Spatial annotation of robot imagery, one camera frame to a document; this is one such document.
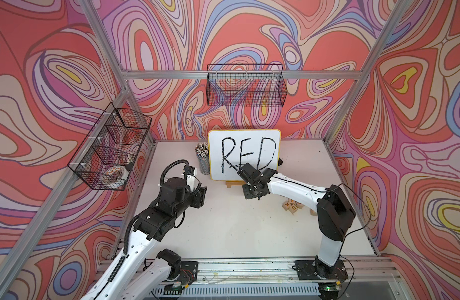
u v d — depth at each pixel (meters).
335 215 0.47
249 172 0.70
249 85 0.96
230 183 0.94
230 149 0.88
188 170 0.60
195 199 0.62
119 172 0.72
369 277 0.73
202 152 0.91
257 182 0.64
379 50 0.79
